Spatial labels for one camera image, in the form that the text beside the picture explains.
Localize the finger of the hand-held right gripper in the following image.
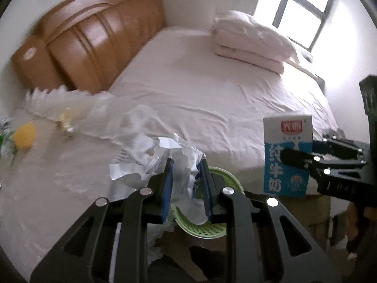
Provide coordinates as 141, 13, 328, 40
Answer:
312, 136, 366, 162
281, 149, 367, 196

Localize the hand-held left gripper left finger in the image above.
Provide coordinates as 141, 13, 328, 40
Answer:
29, 158, 176, 283

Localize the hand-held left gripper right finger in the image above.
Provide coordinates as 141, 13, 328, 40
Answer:
197, 158, 344, 283

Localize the blue and white milk carton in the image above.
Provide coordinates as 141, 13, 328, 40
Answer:
263, 114, 313, 198

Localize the white paper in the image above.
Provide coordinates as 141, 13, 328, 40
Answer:
110, 133, 211, 226

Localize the green plastic mesh basket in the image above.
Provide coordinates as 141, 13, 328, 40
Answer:
171, 166, 246, 238

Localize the clear plastic wrapper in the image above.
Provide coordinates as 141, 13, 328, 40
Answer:
55, 108, 81, 137

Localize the green snack bag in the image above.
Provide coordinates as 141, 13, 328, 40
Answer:
0, 117, 18, 161

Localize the bed with white sheet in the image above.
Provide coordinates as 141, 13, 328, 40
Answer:
109, 25, 338, 195

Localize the white lace cloth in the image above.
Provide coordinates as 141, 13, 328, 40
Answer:
0, 87, 189, 260

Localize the folded white quilt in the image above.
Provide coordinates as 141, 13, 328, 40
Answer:
211, 10, 299, 74

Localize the dark framed window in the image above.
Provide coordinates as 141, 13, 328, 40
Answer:
253, 0, 338, 50

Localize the yellow packet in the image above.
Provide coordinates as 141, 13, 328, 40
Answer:
13, 122, 37, 151

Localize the brown wooden headboard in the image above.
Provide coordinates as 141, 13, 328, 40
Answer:
12, 0, 167, 95

